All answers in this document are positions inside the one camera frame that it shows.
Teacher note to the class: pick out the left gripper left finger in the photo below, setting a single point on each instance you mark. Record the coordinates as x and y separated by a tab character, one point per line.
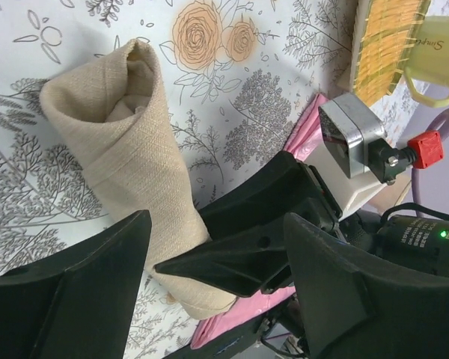
79	302

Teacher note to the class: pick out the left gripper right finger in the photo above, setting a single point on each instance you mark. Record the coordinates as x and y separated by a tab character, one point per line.
354	304

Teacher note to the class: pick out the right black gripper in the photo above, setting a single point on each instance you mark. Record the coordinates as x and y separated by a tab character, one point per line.
285	200

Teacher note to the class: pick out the beige cloth napkin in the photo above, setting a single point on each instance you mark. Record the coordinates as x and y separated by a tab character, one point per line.
112	113

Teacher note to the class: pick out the pink placemat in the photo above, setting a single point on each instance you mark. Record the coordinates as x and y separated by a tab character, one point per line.
304	138

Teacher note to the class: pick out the floral tablecloth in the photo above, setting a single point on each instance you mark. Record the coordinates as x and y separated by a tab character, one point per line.
237	77

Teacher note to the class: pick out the yellow woven bamboo tray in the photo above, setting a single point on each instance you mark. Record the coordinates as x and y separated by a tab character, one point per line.
384	34

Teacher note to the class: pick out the yellow green mug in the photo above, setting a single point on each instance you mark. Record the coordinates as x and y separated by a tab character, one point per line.
429	60

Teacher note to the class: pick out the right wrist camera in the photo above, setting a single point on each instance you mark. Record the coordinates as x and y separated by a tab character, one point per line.
354	159

